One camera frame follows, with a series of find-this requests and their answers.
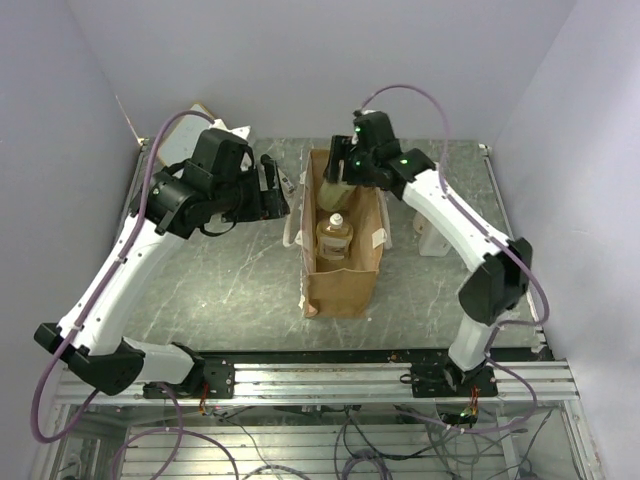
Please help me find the brown canvas bag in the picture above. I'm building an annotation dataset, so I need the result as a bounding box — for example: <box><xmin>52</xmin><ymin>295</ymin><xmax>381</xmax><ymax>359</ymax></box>
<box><xmin>292</xmin><ymin>149</ymin><xmax>388</xmax><ymax>318</ymax></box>

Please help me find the beige cap bottle front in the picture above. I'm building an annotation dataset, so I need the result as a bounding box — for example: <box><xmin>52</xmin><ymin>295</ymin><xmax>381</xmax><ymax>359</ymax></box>
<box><xmin>413</xmin><ymin>212</ymin><xmax>426</xmax><ymax>234</ymax></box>

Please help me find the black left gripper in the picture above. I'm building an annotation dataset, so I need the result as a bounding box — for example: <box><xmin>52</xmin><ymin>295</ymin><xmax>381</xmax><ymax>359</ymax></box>
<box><xmin>212</xmin><ymin>159</ymin><xmax>291</xmax><ymax>222</ymax></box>

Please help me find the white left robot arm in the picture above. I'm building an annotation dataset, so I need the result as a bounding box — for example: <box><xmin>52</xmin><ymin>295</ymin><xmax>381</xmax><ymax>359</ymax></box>
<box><xmin>34</xmin><ymin>127</ymin><xmax>289</xmax><ymax>397</ymax></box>

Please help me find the aluminium rail frame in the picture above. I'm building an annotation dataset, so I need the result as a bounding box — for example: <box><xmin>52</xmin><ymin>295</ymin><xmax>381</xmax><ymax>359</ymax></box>
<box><xmin>33</xmin><ymin>349</ymin><xmax>604</xmax><ymax>479</ymax></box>

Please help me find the beige cap bottle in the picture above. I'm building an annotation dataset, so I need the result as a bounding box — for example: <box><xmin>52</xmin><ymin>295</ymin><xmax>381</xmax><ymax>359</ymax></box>
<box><xmin>413</xmin><ymin>212</ymin><xmax>426</xmax><ymax>234</ymax></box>
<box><xmin>316</xmin><ymin>179</ymin><xmax>355</xmax><ymax>212</ymax></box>

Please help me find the amber bottle white cap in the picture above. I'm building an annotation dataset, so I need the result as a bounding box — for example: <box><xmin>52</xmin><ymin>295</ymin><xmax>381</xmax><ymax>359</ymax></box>
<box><xmin>316</xmin><ymin>213</ymin><xmax>353</xmax><ymax>261</ymax></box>

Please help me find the white bottle black cap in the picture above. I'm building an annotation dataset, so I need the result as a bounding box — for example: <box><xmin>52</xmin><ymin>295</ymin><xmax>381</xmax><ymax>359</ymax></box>
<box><xmin>418</xmin><ymin>222</ymin><xmax>452</xmax><ymax>257</ymax></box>

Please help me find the small whiteboard with wooden frame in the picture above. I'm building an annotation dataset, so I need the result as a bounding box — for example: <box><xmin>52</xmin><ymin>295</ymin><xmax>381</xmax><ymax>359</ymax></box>
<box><xmin>157</xmin><ymin>115</ymin><xmax>212</xmax><ymax>166</ymax></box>

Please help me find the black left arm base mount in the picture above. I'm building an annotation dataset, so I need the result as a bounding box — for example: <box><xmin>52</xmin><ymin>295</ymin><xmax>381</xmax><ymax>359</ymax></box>
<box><xmin>202</xmin><ymin>360</ymin><xmax>236</xmax><ymax>400</ymax></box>

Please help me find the black and white marker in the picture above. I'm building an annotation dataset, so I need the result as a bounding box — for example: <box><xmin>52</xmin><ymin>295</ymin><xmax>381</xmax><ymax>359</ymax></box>
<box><xmin>274</xmin><ymin>160</ymin><xmax>297</xmax><ymax>197</ymax></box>

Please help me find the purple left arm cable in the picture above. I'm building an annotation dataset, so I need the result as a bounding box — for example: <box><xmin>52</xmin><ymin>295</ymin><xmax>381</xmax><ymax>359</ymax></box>
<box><xmin>30</xmin><ymin>110</ymin><xmax>219</xmax><ymax>445</ymax></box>

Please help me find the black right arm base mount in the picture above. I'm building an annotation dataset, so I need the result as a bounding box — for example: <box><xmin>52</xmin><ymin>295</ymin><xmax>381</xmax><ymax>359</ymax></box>
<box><xmin>399</xmin><ymin>363</ymin><xmax>498</xmax><ymax>398</ymax></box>

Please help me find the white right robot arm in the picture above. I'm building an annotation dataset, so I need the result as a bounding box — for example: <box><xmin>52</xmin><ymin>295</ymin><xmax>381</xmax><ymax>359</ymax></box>
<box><xmin>317</xmin><ymin>110</ymin><xmax>533</xmax><ymax>396</ymax></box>

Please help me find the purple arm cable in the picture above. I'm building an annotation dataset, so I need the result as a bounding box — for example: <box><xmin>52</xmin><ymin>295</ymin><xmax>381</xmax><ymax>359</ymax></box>
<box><xmin>30</xmin><ymin>110</ymin><xmax>219</xmax><ymax>445</ymax></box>
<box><xmin>357</xmin><ymin>84</ymin><xmax>551</xmax><ymax>436</ymax></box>

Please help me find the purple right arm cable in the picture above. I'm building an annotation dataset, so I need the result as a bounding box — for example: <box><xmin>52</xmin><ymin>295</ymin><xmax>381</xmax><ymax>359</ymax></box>
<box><xmin>357</xmin><ymin>84</ymin><xmax>551</xmax><ymax>436</ymax></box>

